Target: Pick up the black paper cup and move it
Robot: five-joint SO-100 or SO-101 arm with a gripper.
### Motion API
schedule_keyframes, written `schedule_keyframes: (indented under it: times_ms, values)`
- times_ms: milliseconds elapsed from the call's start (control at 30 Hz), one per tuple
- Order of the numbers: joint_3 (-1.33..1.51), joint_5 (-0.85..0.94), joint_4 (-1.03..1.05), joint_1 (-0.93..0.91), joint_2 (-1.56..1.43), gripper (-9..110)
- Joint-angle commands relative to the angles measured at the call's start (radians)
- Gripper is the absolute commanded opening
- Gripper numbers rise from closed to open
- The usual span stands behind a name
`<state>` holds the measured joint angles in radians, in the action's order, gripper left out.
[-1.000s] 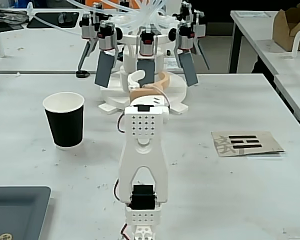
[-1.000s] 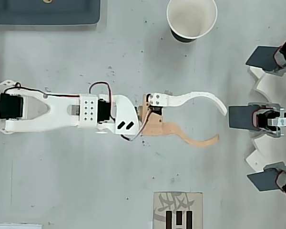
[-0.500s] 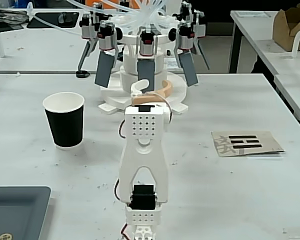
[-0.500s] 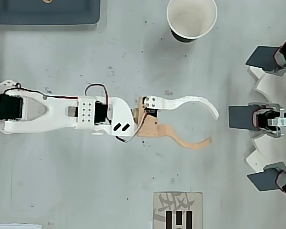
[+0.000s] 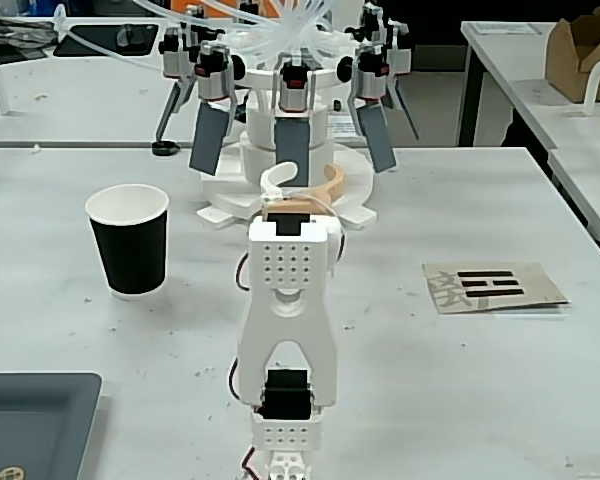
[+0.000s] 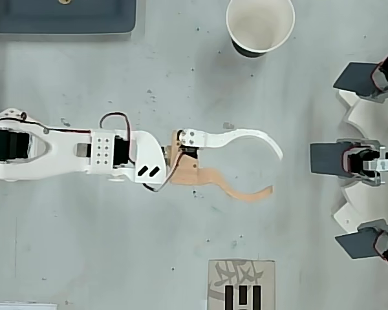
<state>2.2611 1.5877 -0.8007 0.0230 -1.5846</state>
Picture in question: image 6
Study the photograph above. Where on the silver metal bracket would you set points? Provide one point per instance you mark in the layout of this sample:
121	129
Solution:
380	165

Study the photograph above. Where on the dark grey paddle motor unit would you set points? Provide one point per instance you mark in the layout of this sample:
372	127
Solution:
325	158
352	76
355	245

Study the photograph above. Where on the white round stand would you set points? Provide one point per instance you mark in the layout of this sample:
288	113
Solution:
375	206

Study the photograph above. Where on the tan gripper with motor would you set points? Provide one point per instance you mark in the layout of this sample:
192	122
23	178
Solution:
185	168

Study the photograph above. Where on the grey printed card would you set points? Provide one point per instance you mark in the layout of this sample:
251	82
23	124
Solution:
218	290

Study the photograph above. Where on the brass knob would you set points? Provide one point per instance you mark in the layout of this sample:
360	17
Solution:
64	1

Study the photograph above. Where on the white paper cup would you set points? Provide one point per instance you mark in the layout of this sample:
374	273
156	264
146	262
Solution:
262	26

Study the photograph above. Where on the dark blue tray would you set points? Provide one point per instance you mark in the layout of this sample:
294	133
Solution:
51	17

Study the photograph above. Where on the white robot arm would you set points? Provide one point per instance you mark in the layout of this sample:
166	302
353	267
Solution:
64	151

